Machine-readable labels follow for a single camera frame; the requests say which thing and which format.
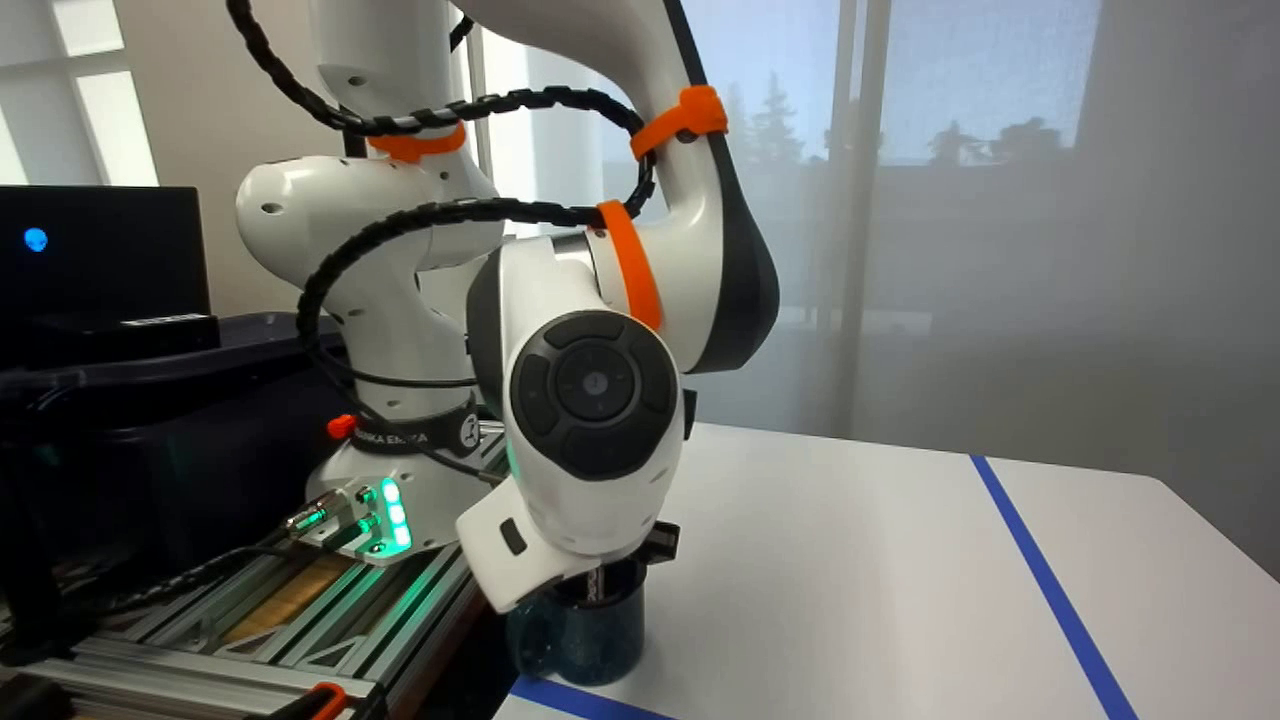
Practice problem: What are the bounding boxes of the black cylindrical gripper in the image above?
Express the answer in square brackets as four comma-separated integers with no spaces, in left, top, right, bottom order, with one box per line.
[606,515,685,590]

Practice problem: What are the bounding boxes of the dark blue speckled mug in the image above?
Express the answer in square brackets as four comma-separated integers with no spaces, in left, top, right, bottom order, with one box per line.
[504,565,654,692]

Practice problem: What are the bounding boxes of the short blue tape strip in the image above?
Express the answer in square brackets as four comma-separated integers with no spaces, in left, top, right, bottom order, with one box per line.
[510,671,677,720]

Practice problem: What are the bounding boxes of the aluminium profile robot stand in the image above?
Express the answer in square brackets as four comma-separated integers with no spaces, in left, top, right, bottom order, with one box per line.
[26,434,515,720]

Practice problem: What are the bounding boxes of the orange clamp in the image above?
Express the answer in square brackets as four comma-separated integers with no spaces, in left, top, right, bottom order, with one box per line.
[303,674,351,720]

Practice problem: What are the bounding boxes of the long blue tape strip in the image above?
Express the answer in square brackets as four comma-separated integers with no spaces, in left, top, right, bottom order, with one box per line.
[968,453,1139,720]

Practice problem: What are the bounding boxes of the black storage bin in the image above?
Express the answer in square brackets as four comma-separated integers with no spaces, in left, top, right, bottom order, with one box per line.
[0,310,362,655]

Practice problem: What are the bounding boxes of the black monitor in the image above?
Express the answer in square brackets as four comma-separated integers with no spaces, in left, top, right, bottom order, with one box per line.
[0,184,213,337]

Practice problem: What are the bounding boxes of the orange cable strap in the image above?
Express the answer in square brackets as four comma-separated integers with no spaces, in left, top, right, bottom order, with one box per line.
[362,121,472,166]
[630,78,733,159]
[594,194,669,337]

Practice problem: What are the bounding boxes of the black braided cable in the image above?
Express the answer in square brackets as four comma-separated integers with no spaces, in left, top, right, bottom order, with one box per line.
[218,0,666,351]

